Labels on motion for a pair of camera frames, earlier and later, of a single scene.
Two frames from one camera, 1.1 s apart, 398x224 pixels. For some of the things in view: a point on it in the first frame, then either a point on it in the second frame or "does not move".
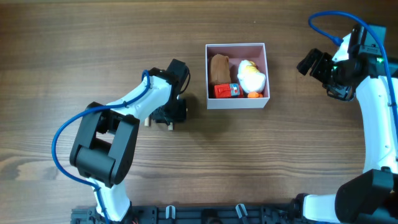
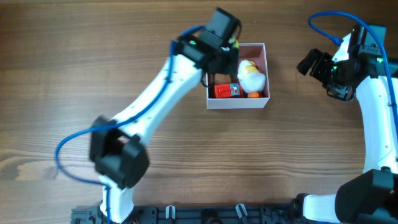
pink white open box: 236,53 does not move
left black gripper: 157,117 to 230,68
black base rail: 196,214 does not move
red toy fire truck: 228,91 does not move
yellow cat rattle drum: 170,127 to 234,42
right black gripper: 323,68 does not move
